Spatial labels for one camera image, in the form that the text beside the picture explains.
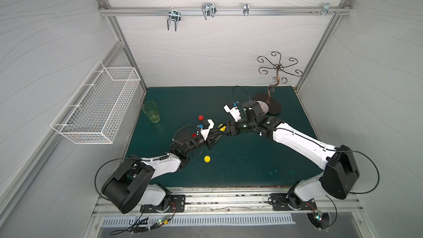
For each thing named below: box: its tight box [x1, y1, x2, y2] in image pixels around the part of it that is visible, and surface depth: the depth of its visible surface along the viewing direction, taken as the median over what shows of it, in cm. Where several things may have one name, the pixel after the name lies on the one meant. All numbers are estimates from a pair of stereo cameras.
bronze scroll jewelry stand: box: [253, 51, 303, 115], surface depth 93 cm
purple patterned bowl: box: [255, 100, 270, 115], surface depth 107 cm
